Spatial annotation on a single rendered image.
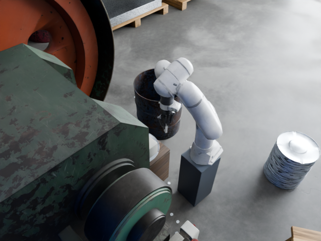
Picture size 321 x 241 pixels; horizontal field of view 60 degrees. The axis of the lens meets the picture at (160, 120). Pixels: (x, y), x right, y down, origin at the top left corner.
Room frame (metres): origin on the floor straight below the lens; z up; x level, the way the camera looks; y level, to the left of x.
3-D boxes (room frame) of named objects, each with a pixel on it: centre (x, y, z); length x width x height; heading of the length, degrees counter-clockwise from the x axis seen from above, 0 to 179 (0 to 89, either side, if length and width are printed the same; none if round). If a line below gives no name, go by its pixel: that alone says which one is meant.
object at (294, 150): (1.23, -0.98, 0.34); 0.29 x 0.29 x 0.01
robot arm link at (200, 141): (1.09, -0.26, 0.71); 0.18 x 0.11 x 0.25; 10
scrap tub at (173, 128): (1.74, 0.01, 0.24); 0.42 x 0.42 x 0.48
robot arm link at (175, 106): (1.28, -0.06, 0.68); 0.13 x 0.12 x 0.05; 26
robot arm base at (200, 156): (1.08, -0.29, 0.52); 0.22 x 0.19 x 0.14; 132
